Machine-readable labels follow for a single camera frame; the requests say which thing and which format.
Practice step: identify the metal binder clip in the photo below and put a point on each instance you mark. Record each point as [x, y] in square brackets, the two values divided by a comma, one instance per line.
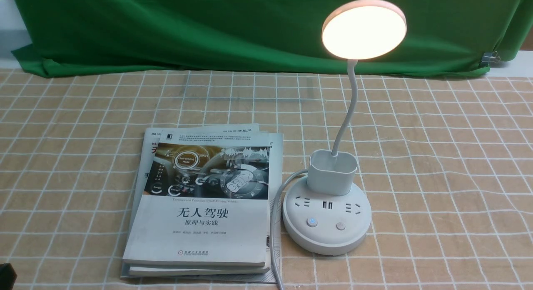
[489, 59]

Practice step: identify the bottom magazine under books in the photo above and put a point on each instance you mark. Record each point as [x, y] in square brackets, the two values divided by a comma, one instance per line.
[149, 145]

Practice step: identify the beige checkered tablecloth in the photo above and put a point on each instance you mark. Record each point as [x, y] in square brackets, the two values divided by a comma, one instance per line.
[446, 165]

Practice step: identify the black object at corner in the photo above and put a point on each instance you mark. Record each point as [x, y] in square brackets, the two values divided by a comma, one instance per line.
[8, 276]

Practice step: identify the top book self-driving cover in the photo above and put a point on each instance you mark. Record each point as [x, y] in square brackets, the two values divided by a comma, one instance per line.
[200, 223]

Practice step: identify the green backdrop cloth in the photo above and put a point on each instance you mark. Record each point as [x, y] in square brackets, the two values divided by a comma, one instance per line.
[89, 37]

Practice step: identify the white desk lamp with base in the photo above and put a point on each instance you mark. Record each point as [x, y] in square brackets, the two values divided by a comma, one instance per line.
[325, 212]

